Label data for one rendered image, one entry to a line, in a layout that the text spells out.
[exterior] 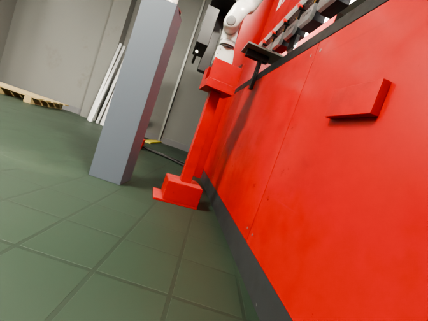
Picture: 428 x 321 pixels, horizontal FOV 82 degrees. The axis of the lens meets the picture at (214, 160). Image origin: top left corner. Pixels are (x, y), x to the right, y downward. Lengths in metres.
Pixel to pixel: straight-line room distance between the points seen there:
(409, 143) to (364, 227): 0.15
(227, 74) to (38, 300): 1.17
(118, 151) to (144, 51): 0.54
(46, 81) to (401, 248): 5.89
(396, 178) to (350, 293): 0.20
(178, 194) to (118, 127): 0.48
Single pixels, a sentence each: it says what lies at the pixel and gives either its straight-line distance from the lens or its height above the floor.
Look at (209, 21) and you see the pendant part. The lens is 2.72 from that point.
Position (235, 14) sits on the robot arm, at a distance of 1.40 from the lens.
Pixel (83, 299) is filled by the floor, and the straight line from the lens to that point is 0.66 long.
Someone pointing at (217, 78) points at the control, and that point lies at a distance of 1.36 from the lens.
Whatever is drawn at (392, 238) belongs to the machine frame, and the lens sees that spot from 0.47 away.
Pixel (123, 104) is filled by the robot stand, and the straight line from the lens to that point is 1.43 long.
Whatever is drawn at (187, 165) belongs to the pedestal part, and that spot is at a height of 0.22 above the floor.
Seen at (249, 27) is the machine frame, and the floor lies 1.50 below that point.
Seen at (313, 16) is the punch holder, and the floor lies 1.18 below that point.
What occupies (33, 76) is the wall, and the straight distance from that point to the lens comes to 6.14.
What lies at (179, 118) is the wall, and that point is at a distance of 4.96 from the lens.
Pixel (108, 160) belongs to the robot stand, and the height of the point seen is 0.11.
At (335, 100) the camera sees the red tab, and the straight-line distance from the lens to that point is 0.67.
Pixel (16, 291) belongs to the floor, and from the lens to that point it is 0.67.
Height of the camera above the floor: 0.41
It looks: 5 degrees down
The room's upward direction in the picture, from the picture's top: 19 degrees clockwise
